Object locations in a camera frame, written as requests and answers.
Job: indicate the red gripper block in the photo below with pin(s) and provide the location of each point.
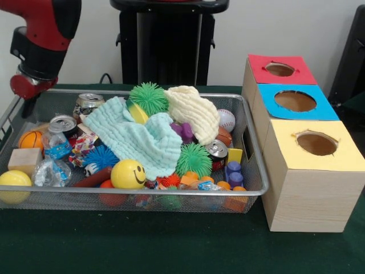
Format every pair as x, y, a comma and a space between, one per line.
25, 88

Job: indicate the silver can with pull tab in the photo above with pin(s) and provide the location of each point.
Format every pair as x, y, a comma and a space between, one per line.
63, 123

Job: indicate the mint green cloth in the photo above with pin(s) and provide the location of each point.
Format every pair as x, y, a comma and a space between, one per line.
137, 140

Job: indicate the cream waffle cloth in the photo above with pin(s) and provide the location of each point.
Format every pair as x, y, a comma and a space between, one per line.
196, 114

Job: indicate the shallow clear mesh bin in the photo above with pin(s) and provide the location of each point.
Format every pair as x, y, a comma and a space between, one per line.
142, 199

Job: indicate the wooden three-hole box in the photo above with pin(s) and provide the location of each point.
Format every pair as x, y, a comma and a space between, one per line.
308, 199

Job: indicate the orange basketball toy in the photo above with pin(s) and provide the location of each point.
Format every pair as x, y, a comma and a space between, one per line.
30, 140

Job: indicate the yellow tennis ball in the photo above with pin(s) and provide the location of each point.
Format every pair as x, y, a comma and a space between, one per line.
14, 182

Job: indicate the blue spiky ball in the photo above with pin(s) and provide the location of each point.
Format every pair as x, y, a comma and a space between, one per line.
99, 157

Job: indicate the green spiky ball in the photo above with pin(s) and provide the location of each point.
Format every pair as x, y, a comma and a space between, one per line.
148, 97
194, 160

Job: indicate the smooth yellow ball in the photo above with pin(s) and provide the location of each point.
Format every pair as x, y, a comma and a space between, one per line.
128, 174

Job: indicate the brown football toy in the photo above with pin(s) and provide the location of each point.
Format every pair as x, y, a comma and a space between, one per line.
224, 137

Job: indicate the white baseball toy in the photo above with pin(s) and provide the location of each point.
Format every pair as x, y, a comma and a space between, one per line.
226, 120

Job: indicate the dark green table cloth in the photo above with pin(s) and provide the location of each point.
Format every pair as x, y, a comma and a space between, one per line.
171, 245

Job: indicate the black upright stand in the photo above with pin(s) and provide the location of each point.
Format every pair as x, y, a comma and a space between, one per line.
350, 57

